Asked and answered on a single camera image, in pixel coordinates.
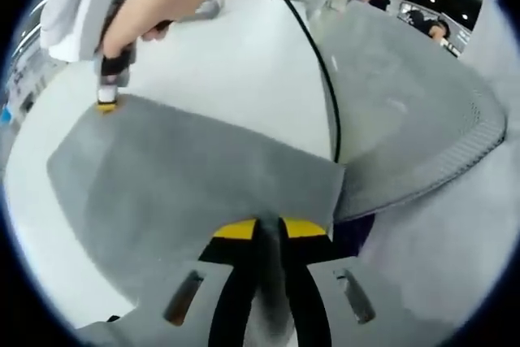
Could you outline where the person's light grey clothing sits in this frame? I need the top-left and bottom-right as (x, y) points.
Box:
(357, 0), (520, 323)

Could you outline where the person's right hand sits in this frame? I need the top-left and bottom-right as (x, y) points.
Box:
(101, 0), (180, 58)

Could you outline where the black cable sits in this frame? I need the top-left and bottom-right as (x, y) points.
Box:
(266, 0), (347, 166)

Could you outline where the grey towel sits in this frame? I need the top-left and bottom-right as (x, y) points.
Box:
(44, 93), (347, 323)

